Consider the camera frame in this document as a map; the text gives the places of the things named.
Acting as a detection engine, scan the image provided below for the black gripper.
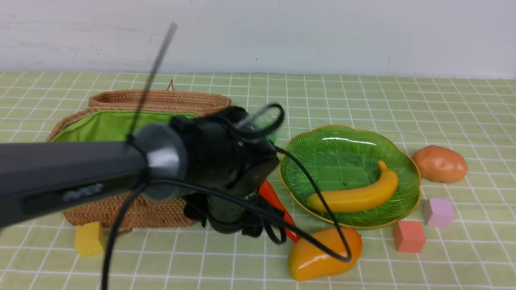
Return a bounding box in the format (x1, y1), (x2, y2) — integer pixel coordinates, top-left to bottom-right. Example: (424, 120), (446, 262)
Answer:
(183, 193), (287, 244)

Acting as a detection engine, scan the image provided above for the orange toy carrot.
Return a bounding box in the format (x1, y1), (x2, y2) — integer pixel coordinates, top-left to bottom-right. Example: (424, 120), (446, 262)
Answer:
(258, 180), (300, 245)

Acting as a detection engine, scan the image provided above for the yellow toy banana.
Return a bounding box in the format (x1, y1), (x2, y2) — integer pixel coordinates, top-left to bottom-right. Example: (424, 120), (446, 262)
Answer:
(306, 160), (399, 213)

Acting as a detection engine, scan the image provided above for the brown toy potato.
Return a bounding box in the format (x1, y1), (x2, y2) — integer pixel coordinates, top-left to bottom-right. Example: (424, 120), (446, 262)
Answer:
(412, 145), (468, 184)

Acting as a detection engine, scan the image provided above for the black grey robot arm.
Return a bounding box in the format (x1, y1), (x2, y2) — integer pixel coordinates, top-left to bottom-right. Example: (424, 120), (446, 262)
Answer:
(1, 103), (286, 243)

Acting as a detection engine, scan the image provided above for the green leaf-shaped plate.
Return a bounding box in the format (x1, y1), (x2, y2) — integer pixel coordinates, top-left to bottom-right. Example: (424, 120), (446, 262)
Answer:
(285, 125), (422, 229)

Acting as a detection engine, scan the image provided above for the woven wicker basket green lining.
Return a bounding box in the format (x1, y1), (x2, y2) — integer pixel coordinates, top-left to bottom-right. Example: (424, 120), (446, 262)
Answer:
(45, 106), (223, 229)

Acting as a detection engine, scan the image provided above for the yellow wooden cube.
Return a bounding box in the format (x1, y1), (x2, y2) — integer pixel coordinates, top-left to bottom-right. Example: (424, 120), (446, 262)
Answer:
(74, 222), (106, 257)

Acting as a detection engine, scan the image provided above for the salmon red wooden cube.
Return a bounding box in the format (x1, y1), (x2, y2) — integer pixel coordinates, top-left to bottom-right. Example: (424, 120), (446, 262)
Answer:
(393, 220), (426, 253)

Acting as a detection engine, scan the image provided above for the pink wooden cube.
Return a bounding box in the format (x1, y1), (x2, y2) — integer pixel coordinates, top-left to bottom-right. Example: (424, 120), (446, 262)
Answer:
(423, 198), (455, 229)

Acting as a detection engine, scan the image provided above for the green checkered tablecloth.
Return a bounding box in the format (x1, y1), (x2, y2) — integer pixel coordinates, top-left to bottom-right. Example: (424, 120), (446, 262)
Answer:
(0, 72), (516, 290)

